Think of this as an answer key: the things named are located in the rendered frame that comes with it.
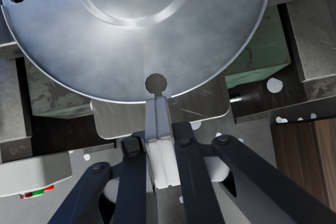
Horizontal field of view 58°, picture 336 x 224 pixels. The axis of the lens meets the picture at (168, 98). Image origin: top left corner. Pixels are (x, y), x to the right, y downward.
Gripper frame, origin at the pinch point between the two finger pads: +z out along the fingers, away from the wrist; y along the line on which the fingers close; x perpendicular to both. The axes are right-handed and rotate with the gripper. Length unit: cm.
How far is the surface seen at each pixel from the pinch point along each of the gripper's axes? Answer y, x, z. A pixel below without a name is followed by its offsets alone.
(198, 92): 4.0, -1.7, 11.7
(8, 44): -18.4, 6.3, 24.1
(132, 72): -2.2, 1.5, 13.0
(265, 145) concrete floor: 30, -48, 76
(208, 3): 7.0, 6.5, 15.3
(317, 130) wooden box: 34, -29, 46
